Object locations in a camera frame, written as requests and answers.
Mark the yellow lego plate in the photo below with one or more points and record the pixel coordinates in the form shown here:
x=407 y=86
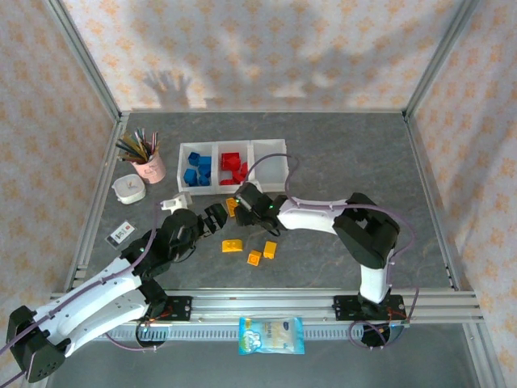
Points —
x=231 y=207

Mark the red lego brick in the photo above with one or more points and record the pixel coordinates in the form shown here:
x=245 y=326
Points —
x=228 y=182
x=230 y=159

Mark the small red lego piece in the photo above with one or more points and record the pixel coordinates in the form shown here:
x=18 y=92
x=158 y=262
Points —
x=240 y=178

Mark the large yellow lego brick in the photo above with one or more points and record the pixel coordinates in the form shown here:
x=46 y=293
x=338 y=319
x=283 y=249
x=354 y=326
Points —
x=232 y=245

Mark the red curved lego piece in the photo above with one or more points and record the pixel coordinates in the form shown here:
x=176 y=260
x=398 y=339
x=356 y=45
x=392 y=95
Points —
x=243 y=167

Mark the yellow sloped lego brick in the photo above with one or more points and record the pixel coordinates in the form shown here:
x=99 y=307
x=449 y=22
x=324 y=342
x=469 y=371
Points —
x=270 y=249

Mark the blue lego brick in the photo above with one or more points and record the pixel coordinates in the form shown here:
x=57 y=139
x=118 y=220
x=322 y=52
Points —
x=190 y=176
x=194 y=158
x=205 y=161
x=205 y=176

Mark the small yellow lego brick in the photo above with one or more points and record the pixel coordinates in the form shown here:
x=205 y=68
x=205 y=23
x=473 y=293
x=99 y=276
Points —
x=254 y=258

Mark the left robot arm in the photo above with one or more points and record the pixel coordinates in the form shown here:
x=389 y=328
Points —
x=101 y=299

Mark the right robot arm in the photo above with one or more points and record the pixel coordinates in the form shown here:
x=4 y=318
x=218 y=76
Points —
x=311 y=216

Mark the white plastic bin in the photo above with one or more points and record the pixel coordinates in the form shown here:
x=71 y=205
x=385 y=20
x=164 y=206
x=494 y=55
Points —
x=198 y=191
x=268 y=174
x=226 y=189

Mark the card in plastic sleeve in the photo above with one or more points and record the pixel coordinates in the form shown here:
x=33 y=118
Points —
x=120 y=233

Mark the white round lidded container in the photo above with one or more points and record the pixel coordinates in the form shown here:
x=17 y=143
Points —
x=129 y=190

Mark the pink cup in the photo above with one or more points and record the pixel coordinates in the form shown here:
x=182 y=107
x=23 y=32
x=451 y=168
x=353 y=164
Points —
x=151 y=169

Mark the pink pencil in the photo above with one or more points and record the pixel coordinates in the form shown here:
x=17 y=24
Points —
x=154 y=141

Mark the black pencil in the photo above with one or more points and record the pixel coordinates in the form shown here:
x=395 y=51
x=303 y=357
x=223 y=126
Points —
x=126 y=153

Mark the olive pencil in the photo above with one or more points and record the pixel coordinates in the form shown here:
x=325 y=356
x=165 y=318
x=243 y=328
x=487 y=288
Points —
x=133 y=146

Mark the teal pencil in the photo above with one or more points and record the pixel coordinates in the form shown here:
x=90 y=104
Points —
x=141 y=139

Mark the blue snack bag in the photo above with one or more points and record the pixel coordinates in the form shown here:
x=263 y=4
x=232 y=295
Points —
x=270 y=335

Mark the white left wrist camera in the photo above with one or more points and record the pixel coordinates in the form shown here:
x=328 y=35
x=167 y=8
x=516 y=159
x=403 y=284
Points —
x=179 y=200

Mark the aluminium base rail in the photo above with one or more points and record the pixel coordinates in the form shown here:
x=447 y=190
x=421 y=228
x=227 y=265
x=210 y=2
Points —
x=432 y=202
x=95 y=210
x=262 y=111

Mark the wide aluminium rail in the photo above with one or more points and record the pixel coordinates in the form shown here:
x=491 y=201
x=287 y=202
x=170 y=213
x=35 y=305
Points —
x=262 y=303

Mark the aluminium frame post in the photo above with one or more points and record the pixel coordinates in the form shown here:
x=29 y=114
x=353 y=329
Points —
x=81 y=56
x=440 y=56

